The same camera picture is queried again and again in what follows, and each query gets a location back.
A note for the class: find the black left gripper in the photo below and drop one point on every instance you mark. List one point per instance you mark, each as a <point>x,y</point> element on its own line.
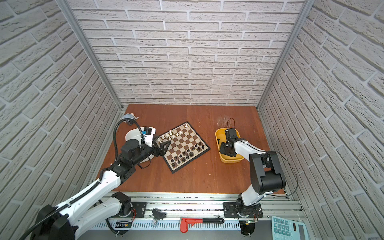
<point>159,151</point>

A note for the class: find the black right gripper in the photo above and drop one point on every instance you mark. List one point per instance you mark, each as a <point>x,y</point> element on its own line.
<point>222,149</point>

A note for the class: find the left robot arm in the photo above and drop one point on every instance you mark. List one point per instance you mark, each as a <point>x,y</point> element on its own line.
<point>73,217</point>

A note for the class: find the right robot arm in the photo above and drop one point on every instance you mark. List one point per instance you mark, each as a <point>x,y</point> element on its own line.
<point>267,175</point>

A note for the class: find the folding chess board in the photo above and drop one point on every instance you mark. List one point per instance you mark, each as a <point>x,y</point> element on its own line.
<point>186,146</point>

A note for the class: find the yellow plastic bin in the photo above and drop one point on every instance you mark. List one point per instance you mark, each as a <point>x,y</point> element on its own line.
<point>226,135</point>

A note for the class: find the white plastic bin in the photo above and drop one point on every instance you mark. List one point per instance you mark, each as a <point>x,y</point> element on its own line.
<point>141,136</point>

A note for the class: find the grey pencil sharpener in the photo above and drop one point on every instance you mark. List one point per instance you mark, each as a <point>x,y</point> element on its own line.
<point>129,116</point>

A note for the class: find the red black clamp tool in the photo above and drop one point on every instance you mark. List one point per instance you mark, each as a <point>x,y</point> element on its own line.
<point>186,222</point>

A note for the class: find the teal calculator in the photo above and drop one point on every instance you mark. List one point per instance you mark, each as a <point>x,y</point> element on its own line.
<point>283,229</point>

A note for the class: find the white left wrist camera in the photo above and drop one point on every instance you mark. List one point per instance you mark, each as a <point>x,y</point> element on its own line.
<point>148,135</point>

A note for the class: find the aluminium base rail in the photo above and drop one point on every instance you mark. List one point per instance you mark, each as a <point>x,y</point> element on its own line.
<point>198,206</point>

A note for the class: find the small black bracket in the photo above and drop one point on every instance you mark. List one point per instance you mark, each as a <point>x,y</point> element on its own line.
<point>157,216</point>

